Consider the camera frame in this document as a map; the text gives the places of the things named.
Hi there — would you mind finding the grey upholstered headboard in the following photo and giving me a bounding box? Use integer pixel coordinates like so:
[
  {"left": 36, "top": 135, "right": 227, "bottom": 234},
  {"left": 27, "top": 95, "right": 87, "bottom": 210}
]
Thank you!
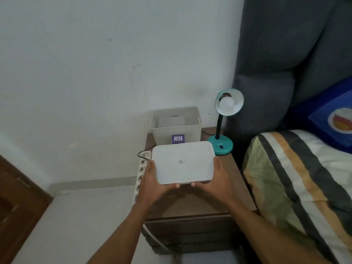
[{"left": 223, "top": 0, "right": 352, "bottom": 165}]

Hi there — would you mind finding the white plastic storage box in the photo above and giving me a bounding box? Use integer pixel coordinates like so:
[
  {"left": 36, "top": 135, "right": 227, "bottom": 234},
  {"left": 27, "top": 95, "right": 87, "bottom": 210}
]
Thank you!
[{"left": 150, "top": 106, "right": 202, "bottom": 145}]

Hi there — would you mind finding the brown wooden door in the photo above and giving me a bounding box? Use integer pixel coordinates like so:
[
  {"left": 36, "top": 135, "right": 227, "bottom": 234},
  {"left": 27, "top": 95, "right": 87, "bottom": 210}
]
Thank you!
[{"left": 0, "top": 154, "right": 53, "bottom": 264}]

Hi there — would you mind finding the brown wooden nightstand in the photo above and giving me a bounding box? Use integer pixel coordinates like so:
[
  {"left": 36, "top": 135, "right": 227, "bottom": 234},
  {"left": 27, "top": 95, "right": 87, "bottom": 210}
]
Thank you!
[{"left": 141, "top": 126, "right": 257, "bottom": 255}]

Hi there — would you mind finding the teal desk lamp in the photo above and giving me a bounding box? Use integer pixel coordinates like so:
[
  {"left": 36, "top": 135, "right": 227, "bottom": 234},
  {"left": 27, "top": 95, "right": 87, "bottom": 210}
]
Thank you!
[{"left": 206, "top": 89, "right": 245, "bottom": 156}]

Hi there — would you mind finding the person's right hand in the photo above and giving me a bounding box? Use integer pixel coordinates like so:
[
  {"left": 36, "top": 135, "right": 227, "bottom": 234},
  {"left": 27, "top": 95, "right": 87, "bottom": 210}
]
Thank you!
[{"left": 191, "top": 156, "right": 237, "bottom": 206}]

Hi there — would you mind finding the striped pillow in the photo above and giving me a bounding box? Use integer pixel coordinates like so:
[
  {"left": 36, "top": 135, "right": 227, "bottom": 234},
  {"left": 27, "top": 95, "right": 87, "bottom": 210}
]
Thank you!
[{"left": 243, "top": 130, "right": 352, "bottom": 264}]

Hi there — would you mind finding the white power cable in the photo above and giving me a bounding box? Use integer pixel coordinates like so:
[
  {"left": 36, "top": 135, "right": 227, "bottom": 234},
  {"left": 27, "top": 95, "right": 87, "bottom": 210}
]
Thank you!
[{"left": 142, "top": 224, "right": 172, "bottom": 255}]

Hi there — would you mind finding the person's left hand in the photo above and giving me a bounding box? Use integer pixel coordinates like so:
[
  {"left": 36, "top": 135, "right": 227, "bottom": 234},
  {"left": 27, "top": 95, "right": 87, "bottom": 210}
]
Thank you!
[{"left": 136, "top": 160, "right": 180, "bottom": 208}]

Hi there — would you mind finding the blue printed pillow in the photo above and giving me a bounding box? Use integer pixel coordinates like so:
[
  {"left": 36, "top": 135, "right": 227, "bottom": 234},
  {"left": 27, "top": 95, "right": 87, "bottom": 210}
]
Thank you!
[{"left": 289, "top": 77, "right": 352, "bottom": 155}]

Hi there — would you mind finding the person's right forearm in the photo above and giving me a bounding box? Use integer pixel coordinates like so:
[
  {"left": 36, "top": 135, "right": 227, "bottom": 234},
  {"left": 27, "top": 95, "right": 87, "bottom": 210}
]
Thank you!
[{"left": 224, "top": 196, "right": 330, "bottom": 264}]

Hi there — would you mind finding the person's left forearm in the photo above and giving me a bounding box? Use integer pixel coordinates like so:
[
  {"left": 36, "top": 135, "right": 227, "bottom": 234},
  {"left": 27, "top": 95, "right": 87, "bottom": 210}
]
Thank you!
[{"left": 87, "top": 200, "right": 154, "bottom": 264}]

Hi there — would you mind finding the black cable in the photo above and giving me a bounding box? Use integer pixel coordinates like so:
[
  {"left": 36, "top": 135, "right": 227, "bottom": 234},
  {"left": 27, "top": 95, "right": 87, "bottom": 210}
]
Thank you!
[{"left": 137, "top": 140, "right": 154, "bottom": 161}]

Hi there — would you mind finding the white power strip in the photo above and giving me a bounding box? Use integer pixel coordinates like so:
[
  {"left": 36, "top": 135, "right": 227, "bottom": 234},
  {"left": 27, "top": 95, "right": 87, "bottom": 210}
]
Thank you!
[{"left": 131, "top": 151, "right": 152, "bottom": 206}]

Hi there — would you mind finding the white plastic box lid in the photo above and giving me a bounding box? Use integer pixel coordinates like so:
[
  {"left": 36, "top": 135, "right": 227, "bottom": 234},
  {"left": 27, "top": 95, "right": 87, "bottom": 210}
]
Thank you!
[{"left": 151, "top": 141, "right": 215, "bottom": 186}]

